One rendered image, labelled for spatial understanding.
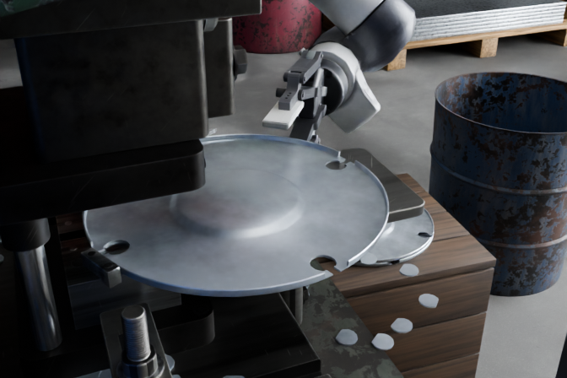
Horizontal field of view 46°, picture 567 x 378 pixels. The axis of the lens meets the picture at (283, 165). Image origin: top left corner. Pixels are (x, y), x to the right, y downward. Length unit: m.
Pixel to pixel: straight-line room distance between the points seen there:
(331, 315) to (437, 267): 0.62
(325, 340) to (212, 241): 0.17
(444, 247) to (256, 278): 0.87
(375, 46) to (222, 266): 0.52
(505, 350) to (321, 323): 1.04
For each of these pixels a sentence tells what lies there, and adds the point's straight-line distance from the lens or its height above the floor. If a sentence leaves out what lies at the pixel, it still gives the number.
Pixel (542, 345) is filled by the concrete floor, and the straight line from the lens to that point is 1.76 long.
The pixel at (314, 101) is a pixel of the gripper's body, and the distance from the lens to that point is 0.87.
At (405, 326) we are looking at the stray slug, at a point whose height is 0.65.
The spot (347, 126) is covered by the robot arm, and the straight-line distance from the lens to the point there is 0.98.
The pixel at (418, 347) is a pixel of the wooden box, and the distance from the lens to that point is 1.42.
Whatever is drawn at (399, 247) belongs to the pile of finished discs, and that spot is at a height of 0.36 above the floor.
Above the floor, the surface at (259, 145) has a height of 0.78.
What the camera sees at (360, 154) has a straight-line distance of 0.75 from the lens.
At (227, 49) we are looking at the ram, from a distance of 0.53.
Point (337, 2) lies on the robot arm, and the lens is 0.98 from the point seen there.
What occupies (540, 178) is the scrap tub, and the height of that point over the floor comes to 0.36.
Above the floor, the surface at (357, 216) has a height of 0.78.
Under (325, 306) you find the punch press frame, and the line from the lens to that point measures 0.74.
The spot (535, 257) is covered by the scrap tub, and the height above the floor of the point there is 0.12.
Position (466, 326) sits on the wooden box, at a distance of 1.45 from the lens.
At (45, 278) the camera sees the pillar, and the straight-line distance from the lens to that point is 0.54.
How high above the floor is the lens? 1.11
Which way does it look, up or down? 27 degrees down
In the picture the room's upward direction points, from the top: straight up
